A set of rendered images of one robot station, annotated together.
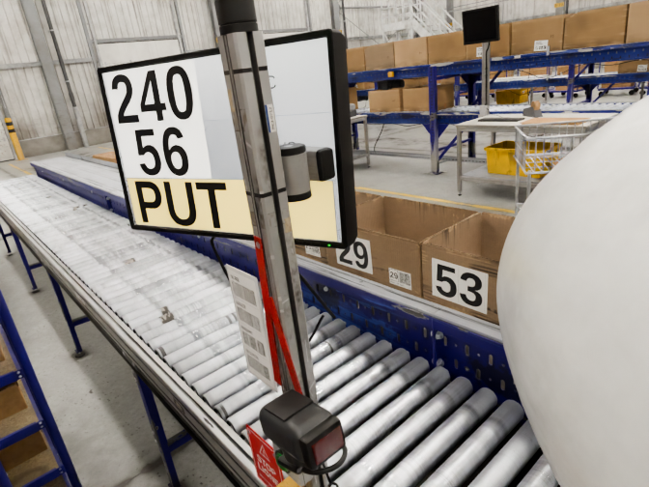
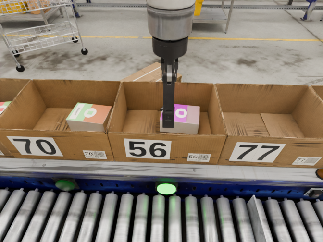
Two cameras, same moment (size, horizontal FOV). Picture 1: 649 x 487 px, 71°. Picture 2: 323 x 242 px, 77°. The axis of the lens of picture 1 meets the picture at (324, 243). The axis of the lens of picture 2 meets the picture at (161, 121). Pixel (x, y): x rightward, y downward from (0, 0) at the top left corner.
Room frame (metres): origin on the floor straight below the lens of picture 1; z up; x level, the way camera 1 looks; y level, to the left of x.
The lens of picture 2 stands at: (-0.23, -0.77, 1.55)
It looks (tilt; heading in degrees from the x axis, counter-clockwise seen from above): 46 degrees down; 311
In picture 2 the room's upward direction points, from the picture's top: straight up
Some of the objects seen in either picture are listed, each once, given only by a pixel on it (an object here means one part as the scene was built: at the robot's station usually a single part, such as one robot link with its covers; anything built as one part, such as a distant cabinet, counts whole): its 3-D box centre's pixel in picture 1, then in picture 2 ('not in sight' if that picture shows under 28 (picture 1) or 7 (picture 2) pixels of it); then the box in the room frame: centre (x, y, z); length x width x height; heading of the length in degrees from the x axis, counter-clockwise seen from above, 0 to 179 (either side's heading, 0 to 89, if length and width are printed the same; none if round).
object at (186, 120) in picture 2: not in sight; (180, 118); (0.12, -1.30, 0.92); 0.16 x 0.11 x 0.07; 32
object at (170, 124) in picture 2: not in sight; (168, 117); (0.00, -1.06, 1.19); 0.03 x 0.01 x 0.07; 38
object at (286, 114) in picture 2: not in sight; (265, 123); (-0.18, -1.46, 0.96); 0.39 x 0.29 x 0.17; 39
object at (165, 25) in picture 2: not in sight; (170, 19); (0.03, -1.10, 1.40); 0.09 x 0.09 x 0.06
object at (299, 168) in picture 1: (260, 148); not in sight; (0.71, 0.08, 1.40); 0.28 x 0.11 x 0.11; 39
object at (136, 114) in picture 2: not in sight; (166, 120); (0.13, -1.22, 0.96); 0.39 x 0.29 x 0.17; 39
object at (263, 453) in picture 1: (277, 474); not in sight; (0.61, 0.13, 0.85); 0.16 x 0.01 x 0.13; 39
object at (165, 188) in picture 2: not in sight; (166, 189); (-0.01, -1.05, 0.81); 0.07 x 0.01 x 0.07; 39
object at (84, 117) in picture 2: not in sight; (91, 118); (0.41, -1.04, 0.92); 0.16 x 0.11 x 0.07; 31
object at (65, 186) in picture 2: not in sight; (65, 186); (0.29, -0.80, 0.81); 0.07 x 0.01 x 0.07; 39
